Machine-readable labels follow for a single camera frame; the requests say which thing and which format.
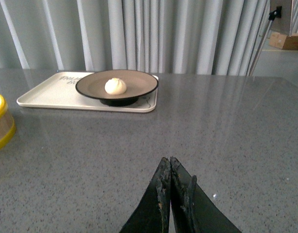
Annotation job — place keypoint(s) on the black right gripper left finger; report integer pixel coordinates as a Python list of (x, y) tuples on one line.
[(153, 211)]

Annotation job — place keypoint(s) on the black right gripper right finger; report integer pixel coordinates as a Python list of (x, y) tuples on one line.
[(193, 211)]

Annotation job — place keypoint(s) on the brown plate with black rim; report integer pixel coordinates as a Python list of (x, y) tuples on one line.
[(138, 84)]

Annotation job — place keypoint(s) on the white steamed bun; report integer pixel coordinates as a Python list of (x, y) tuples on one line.
[(115, 86)]

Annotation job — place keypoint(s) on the cream bear tray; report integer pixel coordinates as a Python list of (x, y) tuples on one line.
[(59, 92)]

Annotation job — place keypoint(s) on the bamboo steamer with yellow rims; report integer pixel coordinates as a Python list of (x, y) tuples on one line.
[(7, 123)]

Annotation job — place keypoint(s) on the grey pleated curtain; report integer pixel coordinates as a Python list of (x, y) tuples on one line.
[(157, 36)]

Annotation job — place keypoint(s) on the cardboard box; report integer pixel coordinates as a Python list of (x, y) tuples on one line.
[(284, 42)]

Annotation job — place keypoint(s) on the metal tripod leg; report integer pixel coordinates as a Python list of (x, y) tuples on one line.
[(272, 16)]

